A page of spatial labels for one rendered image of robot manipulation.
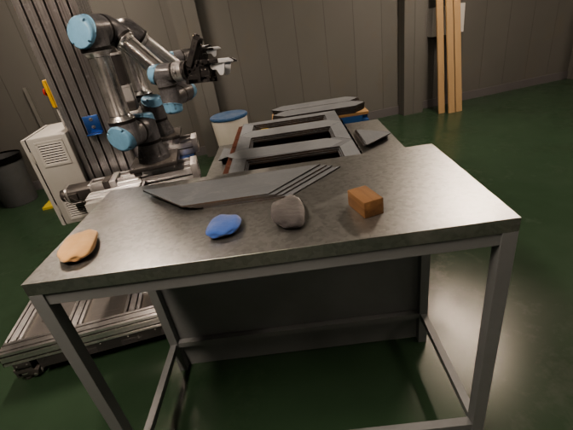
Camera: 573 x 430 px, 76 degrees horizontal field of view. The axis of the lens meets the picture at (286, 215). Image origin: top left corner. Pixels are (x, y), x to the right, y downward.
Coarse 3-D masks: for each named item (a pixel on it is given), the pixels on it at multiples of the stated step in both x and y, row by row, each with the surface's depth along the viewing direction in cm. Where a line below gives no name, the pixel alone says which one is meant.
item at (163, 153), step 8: (144, 144) 175; (152, 144) 176; (160, 144) 179; (144, 152) 176; (152, 152) 177; (160, 152) 180; (168, 152) 183; (144, 160) 177; (152, 160) 177; (160, 160) 179
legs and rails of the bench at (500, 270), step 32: (352, 256) 96; (384, 256) 97; (512, 256) 97; (96, 288) 99; (128, 288) 100; (160, 288) 100; (64, 320) 107; (64, 352) 110; (480, 352) 117; (96, 384) 117; (160, 384) 167; (480, 384) 121; (480, 416) 130
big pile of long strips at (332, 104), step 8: (344, 96) 331; (352, 96) 326; (296, 104) 332; (304, 104) 327; (312, 104) 323; (320, 104) 319; (328, 104) 314; (336, 104) 310; (344, 104) 306; (352, 104) 302; (360, 104) 301; (272, 112) 327; (280, 112) 321; (288, 112) 311; (296, 112) 307; (304, 112) 303; (312, 112) 299; (320, 112) 299; (336, 112) 299; (344, 112) 299; (352, 112) 300
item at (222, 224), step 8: (224, 216) 109; (232, 216) 108; (208, 224) 108; (216, 224) 105; (224, 224) 105; (232, 224) 104; (208, 232) 103; (216, 232) 102; (224, 232) 102; (232, 232) 103
